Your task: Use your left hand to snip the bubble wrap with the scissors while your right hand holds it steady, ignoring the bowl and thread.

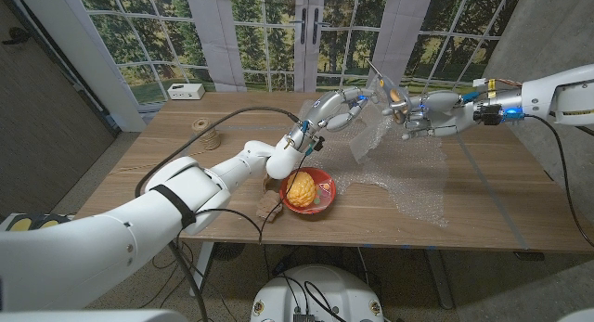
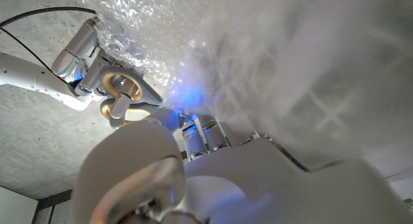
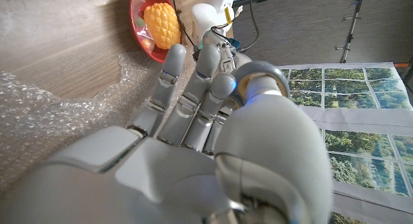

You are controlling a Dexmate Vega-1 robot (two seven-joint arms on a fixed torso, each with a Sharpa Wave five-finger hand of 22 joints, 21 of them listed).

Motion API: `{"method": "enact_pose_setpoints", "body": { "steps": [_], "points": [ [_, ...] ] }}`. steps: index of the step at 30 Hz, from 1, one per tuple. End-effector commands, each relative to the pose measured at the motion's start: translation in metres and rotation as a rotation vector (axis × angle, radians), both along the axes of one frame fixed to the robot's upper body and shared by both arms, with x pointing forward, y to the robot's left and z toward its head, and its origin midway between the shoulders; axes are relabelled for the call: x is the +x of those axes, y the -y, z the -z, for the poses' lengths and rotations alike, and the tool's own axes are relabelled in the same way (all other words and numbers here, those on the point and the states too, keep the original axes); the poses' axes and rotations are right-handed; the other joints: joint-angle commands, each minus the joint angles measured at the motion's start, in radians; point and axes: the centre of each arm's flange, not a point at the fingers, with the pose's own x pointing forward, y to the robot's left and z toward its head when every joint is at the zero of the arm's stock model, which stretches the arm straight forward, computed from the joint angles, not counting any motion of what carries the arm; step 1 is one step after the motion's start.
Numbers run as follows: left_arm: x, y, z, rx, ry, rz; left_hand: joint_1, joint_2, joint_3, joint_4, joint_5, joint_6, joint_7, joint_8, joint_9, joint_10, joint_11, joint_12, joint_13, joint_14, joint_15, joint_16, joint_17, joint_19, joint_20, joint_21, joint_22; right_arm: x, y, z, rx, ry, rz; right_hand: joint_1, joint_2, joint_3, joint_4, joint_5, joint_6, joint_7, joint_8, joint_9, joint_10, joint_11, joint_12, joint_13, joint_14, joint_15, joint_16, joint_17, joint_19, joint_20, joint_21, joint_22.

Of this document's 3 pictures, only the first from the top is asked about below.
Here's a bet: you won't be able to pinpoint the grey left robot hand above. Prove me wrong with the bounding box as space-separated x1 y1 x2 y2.
290 85 380 149

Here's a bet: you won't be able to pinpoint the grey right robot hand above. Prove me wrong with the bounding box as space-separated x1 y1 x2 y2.
381 89 478 141

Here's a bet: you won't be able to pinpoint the orange grey handled scissors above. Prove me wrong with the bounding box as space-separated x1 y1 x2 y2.
365 58 413 125

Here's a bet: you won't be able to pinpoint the clear bubble wrap sheet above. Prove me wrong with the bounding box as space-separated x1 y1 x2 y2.
290 78 450 229

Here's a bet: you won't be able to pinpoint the red bowl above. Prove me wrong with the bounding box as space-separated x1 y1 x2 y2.
278 167 337 215

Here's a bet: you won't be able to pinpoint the small wrapped candy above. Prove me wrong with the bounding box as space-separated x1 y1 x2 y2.
316 181 332 205

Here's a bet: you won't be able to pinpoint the yellow textured toy fruit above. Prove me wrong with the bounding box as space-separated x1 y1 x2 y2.
286 171 317 209

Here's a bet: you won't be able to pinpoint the crumpled beige cloth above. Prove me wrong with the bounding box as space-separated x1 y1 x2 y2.
255 173 284 224

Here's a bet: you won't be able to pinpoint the brown twine spool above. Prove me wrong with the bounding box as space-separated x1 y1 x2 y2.
191 118 222 151

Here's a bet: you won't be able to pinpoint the white power strip box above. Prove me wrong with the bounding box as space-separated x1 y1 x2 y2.
166 83 206 101

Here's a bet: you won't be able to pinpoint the grey table leg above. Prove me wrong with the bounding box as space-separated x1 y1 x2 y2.
426 250 455 310

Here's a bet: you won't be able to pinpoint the black flat floor plate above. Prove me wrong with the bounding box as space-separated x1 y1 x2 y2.
513 251 546 263

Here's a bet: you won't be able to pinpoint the black round ribbed object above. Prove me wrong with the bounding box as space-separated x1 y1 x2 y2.
212 241 246 262

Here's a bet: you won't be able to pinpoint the printed forest window backdrop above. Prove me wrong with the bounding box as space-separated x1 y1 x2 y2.
73 0 525 105

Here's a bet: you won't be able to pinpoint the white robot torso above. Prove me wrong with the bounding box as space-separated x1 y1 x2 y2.
250 264 385 322

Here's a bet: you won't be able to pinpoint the white table leg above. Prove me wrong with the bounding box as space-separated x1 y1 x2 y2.
188 241 215 298

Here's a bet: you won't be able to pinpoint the yellow black foot pedal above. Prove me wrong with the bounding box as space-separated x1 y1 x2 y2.
0 213 73 233

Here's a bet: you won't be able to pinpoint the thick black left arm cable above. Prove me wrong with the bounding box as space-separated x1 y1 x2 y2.
134 106 302 322

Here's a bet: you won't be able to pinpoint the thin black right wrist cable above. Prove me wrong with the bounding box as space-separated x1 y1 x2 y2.
523 113 594 249

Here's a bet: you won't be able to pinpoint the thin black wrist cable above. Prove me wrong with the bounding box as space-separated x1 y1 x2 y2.
194 148 310 245
523 113 594 249

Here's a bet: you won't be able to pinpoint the thin black left wrist cable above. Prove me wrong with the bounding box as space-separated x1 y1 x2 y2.
194 148 310 245

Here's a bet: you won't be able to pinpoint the black wall hook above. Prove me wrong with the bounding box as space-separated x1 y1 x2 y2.
2 27 29 45

